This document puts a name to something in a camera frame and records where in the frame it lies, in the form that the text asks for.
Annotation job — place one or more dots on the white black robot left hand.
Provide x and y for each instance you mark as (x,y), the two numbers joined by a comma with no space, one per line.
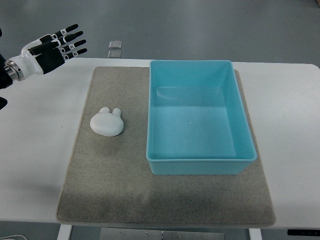
(51,51)

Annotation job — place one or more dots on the white bunny toy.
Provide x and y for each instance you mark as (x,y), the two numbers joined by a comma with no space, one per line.
(107,123)

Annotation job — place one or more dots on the blue plastic box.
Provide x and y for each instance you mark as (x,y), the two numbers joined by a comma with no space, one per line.
(197,123)

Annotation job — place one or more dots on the lower metal floor plate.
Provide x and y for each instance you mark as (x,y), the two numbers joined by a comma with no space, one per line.
(114,54)

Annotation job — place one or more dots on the metal floor plate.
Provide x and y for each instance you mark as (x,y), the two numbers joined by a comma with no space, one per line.
(114,54)
(115,44)

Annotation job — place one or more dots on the upper metal floor plate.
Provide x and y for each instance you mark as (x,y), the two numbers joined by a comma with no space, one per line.
(115,44)

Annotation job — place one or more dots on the grey felt mat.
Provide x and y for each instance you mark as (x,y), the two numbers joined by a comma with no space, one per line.
(109,182)

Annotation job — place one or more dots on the white left table leg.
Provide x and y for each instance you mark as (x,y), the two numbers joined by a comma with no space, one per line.
(64,232)

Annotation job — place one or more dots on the white table leg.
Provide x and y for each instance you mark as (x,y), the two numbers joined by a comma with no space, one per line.
(64,232)
(255,234)

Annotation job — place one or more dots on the metal table crossbar plate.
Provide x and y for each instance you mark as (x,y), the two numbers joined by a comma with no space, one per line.
(144,234)

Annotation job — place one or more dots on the white right table leg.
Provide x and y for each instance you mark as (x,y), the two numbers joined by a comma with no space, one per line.
(255,234)

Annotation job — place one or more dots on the black table control panel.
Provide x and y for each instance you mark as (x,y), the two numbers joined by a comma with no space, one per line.
(303,232)

